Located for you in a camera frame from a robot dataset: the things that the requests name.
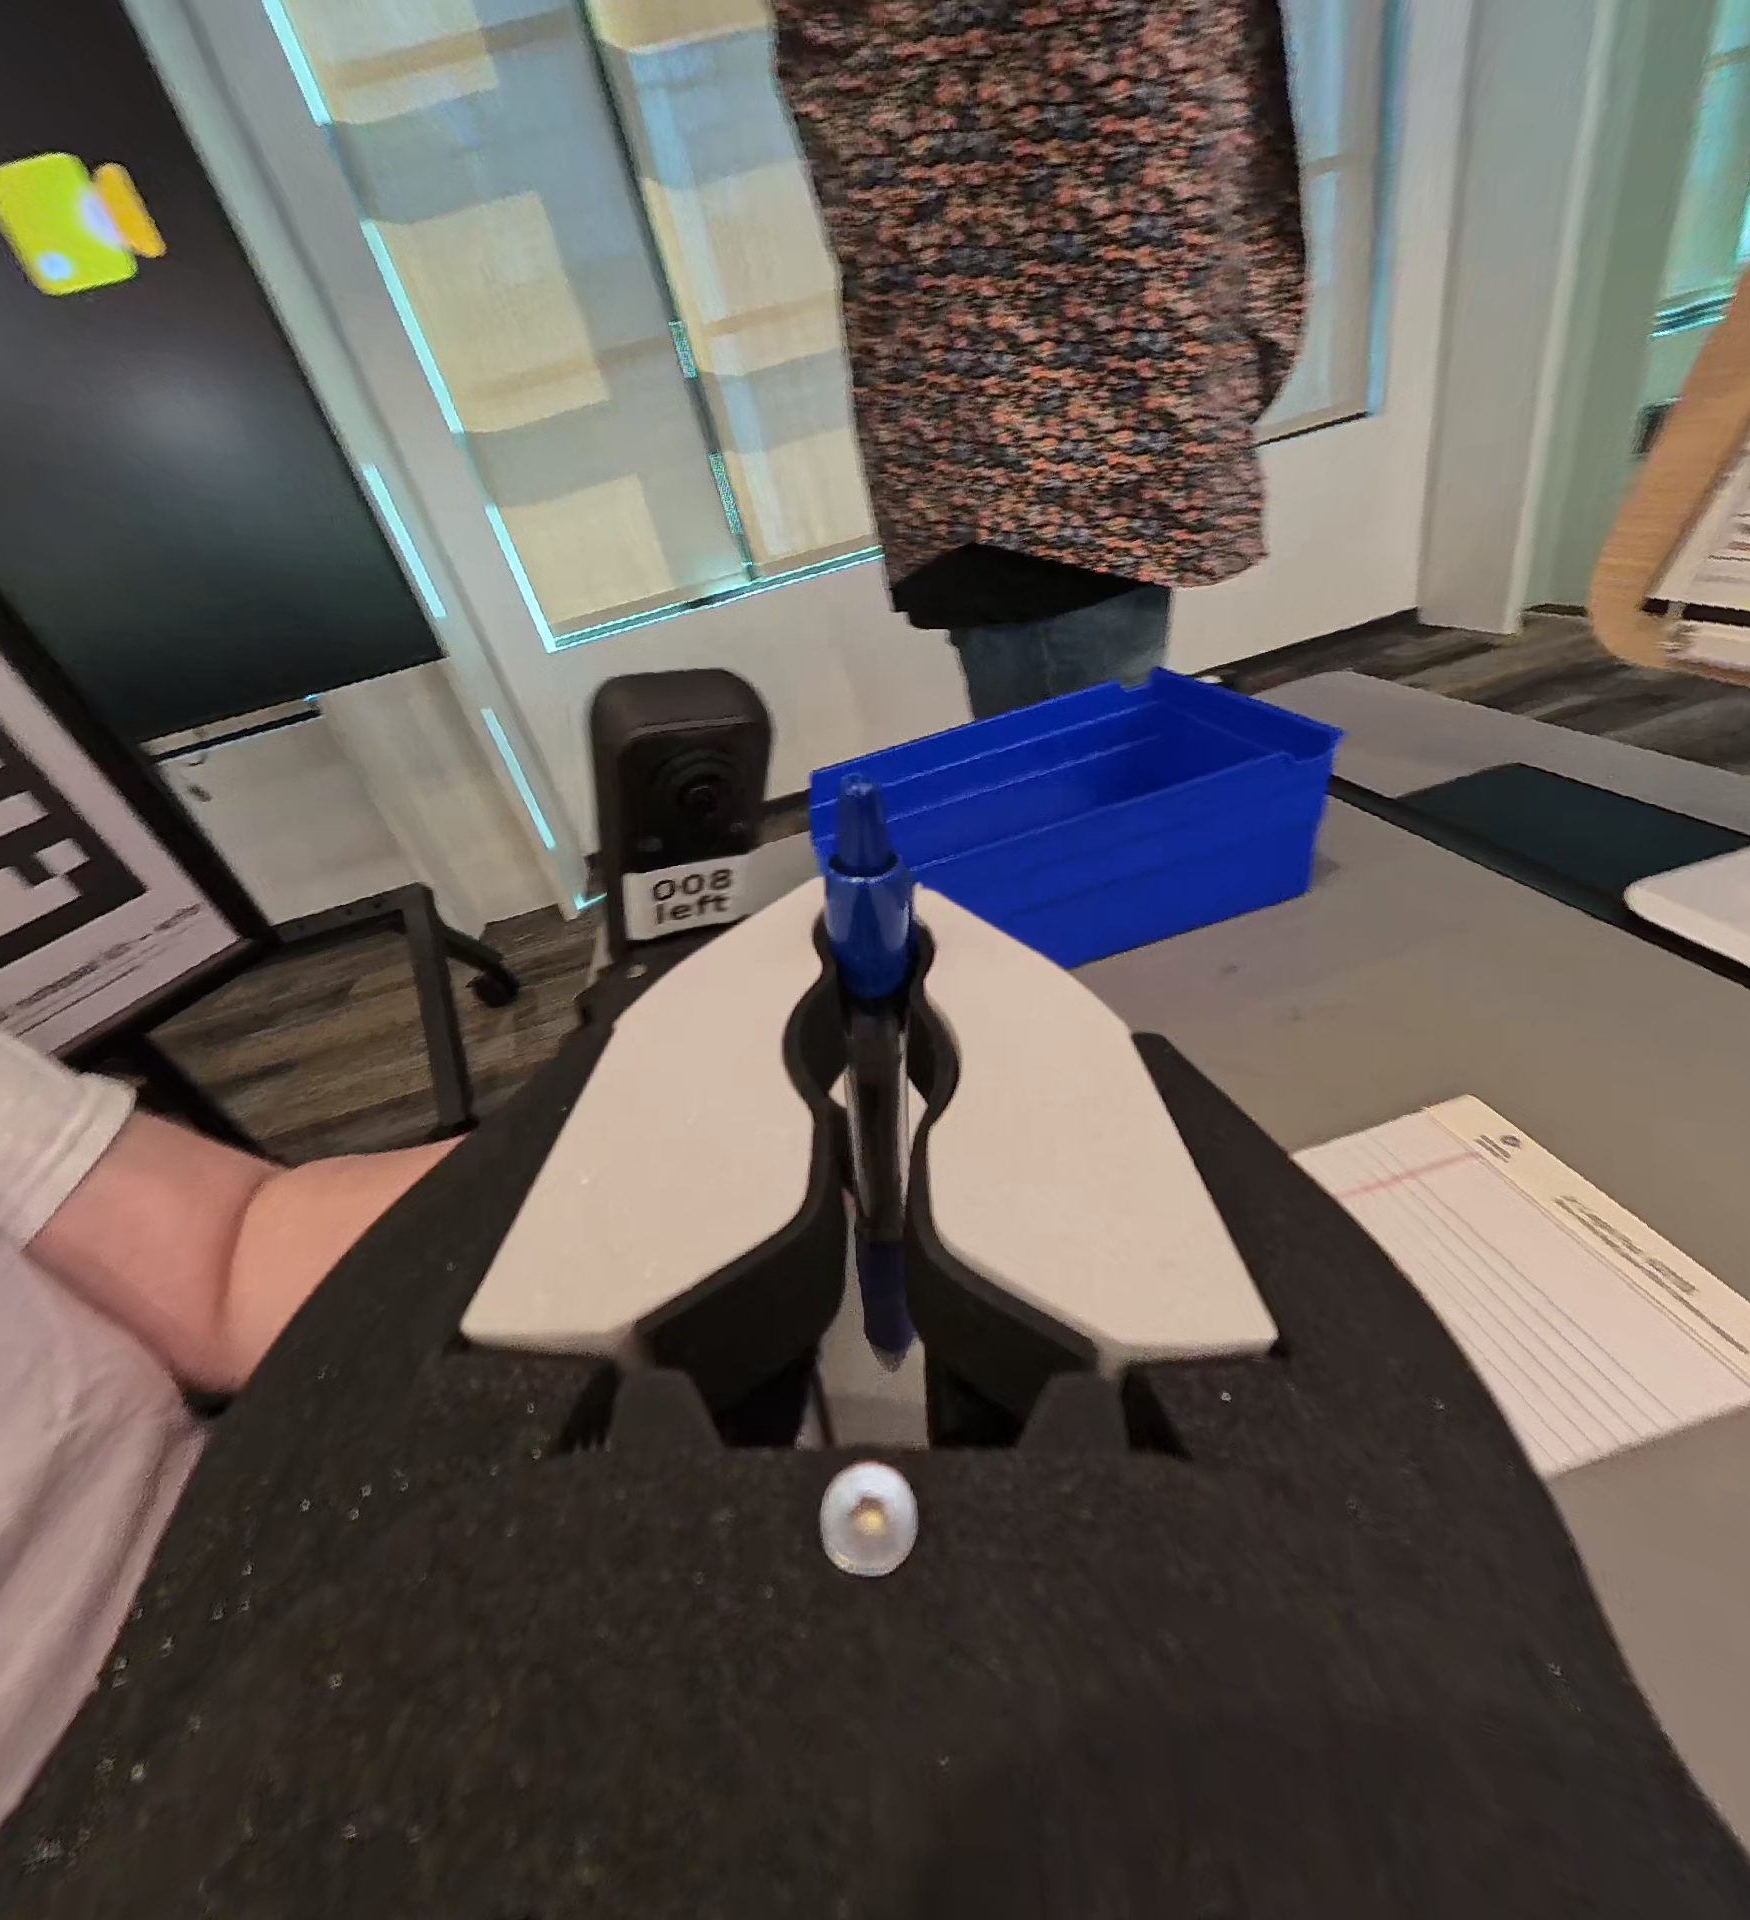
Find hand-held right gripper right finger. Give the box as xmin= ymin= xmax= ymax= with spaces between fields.
xmin=905 ymin=882 xmax=1283 ymax=1379

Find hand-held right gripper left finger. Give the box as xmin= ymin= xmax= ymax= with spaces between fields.
xmin=457 ymin=882 xmax=850 ymax=1369

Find blue pen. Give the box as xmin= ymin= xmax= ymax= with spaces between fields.
xmin=818 ymin=770 xmax=919 ymax=1369

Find blue plastic bin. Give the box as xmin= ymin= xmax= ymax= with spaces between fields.
xmin=810 ymin=672 xmax=1342 ymax=967

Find white lined notepad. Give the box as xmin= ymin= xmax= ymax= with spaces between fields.
xmin=1291 ymin=1094 xmax=1750 ymax=1478

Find person's left forearm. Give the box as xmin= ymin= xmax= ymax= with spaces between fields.
xmin=24 ymin=1109 xmax=468 ymax=1399

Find window with roller blind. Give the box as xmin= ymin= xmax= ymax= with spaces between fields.
xmin=267 ymin=0 xmax=1402 ymax=649

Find black flat table mat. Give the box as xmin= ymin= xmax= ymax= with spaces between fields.
xmin=1393 ymin=765 xmax=1750 ymax=903

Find framed tag sign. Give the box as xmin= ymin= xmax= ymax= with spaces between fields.
xmin=0 ymin=577 xmax=274 ymax=1058

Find person's white shirt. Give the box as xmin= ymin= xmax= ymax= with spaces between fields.
xmin=0 ymin=994 xmax=207 ymax=1912

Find black metal frame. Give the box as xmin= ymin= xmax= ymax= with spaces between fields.
xmin=274 ymin=882 xmax=523 ymax=1133

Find large black wall screen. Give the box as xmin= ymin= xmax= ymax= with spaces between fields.
xmin=0 ymin=0 xmax=442 ymax=745

